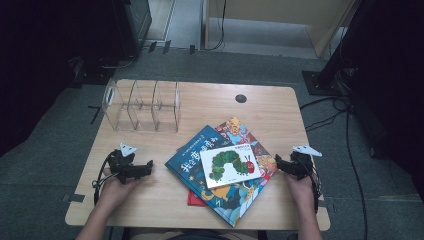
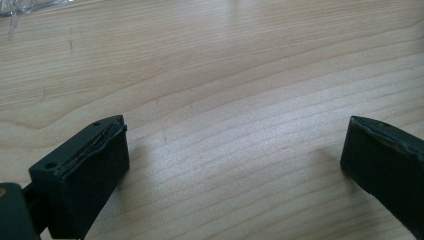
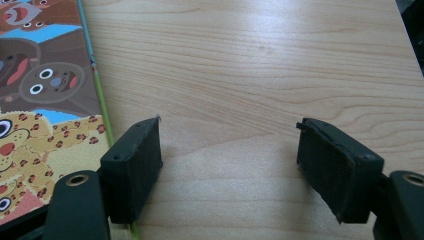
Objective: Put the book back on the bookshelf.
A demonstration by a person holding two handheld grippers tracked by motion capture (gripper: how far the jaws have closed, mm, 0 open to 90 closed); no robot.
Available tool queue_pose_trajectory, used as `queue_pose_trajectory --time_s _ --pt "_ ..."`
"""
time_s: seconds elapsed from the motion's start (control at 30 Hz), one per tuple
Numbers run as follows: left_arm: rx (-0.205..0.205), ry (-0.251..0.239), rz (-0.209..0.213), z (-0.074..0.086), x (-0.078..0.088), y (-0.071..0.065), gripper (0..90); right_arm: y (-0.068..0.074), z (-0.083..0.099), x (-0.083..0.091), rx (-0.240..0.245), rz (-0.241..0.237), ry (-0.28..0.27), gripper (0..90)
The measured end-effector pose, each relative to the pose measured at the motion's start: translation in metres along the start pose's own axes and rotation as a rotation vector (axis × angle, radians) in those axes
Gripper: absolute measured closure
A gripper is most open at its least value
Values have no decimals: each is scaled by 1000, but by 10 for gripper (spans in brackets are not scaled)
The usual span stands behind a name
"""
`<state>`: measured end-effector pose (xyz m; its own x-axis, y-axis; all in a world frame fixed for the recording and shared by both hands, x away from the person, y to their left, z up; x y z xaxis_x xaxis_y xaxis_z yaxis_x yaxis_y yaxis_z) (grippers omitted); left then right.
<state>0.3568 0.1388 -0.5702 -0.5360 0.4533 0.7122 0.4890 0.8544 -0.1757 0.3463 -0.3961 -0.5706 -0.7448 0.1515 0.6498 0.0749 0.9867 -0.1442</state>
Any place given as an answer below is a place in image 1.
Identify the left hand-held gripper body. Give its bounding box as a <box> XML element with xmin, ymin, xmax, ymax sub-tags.
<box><xmin>107</xmin><ymin>143</ymin><xmax>138</xmax><ymax>185</ymax></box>

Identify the black hanging cable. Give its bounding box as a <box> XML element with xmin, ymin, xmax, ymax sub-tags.
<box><xmin>204</xmin><ymin>0</ymin><xmax>228</xmax><ymax>52</ymax></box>

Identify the white caterpillar picture book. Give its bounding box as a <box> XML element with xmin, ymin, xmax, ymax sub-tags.
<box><xmin>199</xmin><ymin>143</ymin><xmax>262</xmax><ymax>190</ymax></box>

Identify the person's right hand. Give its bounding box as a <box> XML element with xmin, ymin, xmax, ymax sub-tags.
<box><xmin>284</xmin><ymin>173</ymin><xmax>316</xmax><ymax>208</ymax></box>

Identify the person's left hand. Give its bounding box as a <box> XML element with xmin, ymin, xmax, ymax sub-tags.
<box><xmin>98</xmin><ymin>168</ymin><xmax>143</xmax><ymax>205</ymax></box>

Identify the grey tape strip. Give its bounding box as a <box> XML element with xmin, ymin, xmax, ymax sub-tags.
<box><xmin>316</xmin><ymin>198</ymin><xmax>337</xmax><ymax>213</ymax></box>
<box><xmin>61</xmin><ymin>193</ymin><xmax>86</xmax><ymax>204</ymax></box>

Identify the black stand base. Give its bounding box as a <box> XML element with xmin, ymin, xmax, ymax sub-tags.
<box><xmin>301</xmin><ymin>69</ymin><xmax>338</xmax><ymax>98</ymax></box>

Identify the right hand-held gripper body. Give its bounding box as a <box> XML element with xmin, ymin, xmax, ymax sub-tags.
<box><xmin>289</xmin><ymin>144</ymin><xmax>323</xmax><ymax>182</ymax></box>

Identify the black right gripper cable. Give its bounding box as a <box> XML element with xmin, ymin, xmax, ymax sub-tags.
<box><xmin>308</xmin><ymin>159</ymin><xmax>323</xmax><ymax>213</ymax></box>

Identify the light wooden cabinet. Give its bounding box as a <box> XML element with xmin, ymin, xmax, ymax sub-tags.
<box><xmin>203</xmin><ymin>0</ymin><xmax>356</xmax><ymax>58</ymax></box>

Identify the long black floor cable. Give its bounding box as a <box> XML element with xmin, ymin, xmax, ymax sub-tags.
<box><xmin>344</xmin><ymin>109</ymin><xmax>368</xmax><ymax>240</ymax></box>

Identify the dark equipment cabinet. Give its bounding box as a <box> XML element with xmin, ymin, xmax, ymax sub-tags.
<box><xmin>111</xmin><ymin>0</ymin><xmax>153</xmax><ymax>59</ymax></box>

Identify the clear acrylic book rack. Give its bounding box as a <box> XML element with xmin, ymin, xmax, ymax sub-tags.
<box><xmin>101</xmin><ymin>79</ymin><xmax>182</xmax><ymax>133</ymax></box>

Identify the colourful animal picture book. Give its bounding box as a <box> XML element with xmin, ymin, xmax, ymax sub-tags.
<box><xmin>214</xmin><ymin>116</ymin><xmax>278</xmax><ymax>178</ymax></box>

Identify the black curtain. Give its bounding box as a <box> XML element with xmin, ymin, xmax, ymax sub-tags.
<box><xmin>316</xmin><ymin>0</ymin><xmax>424</xmax><ymax>201</ymax></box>

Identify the dark blue monster picture book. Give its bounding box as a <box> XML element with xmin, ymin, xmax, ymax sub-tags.
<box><xmin>164</xmin><ymin>124</ymin><xmax>268</xmax><ymax>228</ymax></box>

